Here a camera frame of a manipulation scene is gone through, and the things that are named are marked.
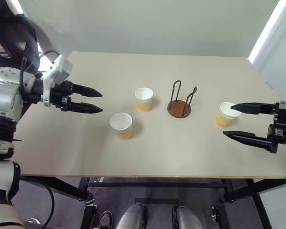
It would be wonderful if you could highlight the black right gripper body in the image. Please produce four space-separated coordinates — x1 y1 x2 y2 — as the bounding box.
266 101 286 154

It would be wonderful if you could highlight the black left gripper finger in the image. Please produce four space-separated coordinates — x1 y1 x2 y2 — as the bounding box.
69 102 103 114
72 83 103 98

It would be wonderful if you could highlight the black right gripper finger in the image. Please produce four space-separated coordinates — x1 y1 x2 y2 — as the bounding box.
222 130 272 152
230 102 276 115

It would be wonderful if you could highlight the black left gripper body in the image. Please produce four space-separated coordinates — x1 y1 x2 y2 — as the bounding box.
50 81 74 112

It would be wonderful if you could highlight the brown and white paper cup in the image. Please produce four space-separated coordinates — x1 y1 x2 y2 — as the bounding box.
213 102 242 128
109 112 133 140
134 87 154 113

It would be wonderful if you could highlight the black mesh office chair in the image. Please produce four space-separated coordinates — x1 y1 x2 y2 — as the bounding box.
0 0 40 71

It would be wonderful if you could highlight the grey rounded robot knee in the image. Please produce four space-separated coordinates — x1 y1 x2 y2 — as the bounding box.
115 202 148 229
172 206 204 229

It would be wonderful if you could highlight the black and white sneaker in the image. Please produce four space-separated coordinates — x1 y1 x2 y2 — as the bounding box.
98 210 113 229
27 217 42 226

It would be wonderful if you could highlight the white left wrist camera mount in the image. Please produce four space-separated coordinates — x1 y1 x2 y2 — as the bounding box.
41 54 73 107

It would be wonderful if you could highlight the wooden base wire holder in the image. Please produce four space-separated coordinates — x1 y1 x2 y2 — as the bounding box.
167 80 197 118

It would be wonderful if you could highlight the white door frame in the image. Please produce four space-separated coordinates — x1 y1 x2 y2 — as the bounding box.
247 0 286 72

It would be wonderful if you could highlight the thick black hanging cable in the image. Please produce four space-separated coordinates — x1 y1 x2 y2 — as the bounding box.
20 176 56 218

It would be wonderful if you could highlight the black metal table frame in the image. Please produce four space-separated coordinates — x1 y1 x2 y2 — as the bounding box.
20 176 286 229

